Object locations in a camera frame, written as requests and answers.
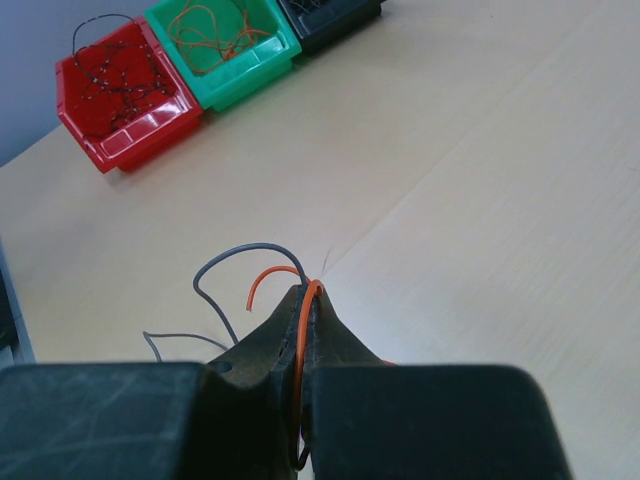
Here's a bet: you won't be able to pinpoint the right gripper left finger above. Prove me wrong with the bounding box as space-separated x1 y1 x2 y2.
1 286 302 479

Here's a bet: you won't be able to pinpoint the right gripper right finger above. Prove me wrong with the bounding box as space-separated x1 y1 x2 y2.
303 295 572 479

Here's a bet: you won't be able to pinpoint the grey wire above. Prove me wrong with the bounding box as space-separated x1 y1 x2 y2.
287 0 334 16
142 242 309 362

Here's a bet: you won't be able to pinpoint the black wires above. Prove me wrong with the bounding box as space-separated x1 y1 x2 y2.
71 13 169 136

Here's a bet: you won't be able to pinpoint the red plastic bin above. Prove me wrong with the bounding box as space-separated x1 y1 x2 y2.
55 16 204 173

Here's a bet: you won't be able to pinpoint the green plastic bin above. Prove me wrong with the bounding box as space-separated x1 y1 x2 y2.
144 0 302 112

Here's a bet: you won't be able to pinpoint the black plastic bin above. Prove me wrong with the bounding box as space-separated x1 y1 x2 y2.
277 0 383 55

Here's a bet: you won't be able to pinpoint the aluminium front rail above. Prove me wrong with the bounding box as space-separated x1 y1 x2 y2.
1 247 36 369

